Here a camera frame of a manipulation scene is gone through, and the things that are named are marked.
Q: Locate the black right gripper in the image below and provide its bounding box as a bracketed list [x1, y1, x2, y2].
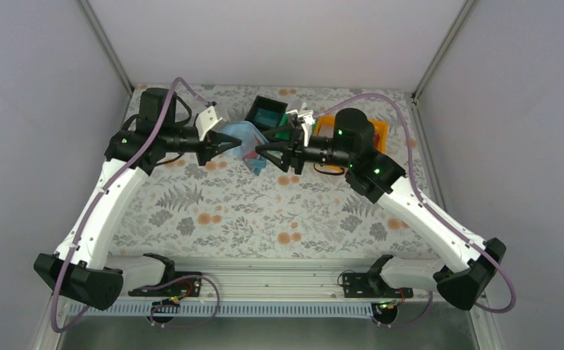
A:
[256, 122, 353, 174]

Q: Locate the blue leather card holder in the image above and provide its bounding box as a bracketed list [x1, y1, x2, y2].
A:
[221, 121, 268, 176]

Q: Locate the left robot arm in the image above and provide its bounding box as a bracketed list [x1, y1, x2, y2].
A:
[34, 87, 241, 310]

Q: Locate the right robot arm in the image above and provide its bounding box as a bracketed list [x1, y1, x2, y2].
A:
[256, 108, 506, 311]

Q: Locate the teal VIP card stack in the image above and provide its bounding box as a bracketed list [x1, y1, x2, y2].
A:
[253, 109, 283, 128]

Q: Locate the white VIP card stack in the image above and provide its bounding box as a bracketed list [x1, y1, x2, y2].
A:
[318, 125, 335, 138]

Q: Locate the yellow bin with white cards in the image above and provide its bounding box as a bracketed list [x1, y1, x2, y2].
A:
[313, 114, 335, 138]

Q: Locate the yellow bin with red cards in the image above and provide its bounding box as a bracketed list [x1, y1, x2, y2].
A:
[369, 119, 388, 154]

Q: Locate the green storage bin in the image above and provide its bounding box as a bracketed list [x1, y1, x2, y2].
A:
[263, 124, 294, 142]

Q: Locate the black storage bin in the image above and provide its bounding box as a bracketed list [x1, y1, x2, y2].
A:
[245, 96, 288, 131]

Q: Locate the aluminium frame rail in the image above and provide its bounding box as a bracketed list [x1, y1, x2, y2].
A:
[52, 258, 488, 303]

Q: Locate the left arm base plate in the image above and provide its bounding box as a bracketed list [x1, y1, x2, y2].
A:
[128, 271, 202, 298]

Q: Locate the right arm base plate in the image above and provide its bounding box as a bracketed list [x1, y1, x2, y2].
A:
[337, 271, 414, 299]

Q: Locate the slotted grey cable duct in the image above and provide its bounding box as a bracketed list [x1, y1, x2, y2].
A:
[65, 300, 393, 319]

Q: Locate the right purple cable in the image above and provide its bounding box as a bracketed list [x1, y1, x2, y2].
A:
[310, 93, 517, 330]

